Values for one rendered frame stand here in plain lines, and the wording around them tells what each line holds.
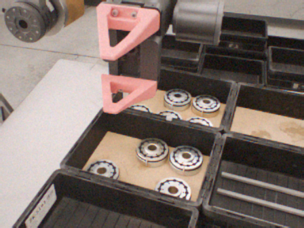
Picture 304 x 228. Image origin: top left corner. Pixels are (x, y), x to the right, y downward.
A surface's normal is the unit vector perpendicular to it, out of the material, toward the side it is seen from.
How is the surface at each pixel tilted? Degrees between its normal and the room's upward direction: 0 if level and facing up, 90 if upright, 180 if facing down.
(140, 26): 20
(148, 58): 89
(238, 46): 90
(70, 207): 0
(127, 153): 0
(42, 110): 0
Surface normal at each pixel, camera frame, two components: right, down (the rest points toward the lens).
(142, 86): 0.04, -0.82
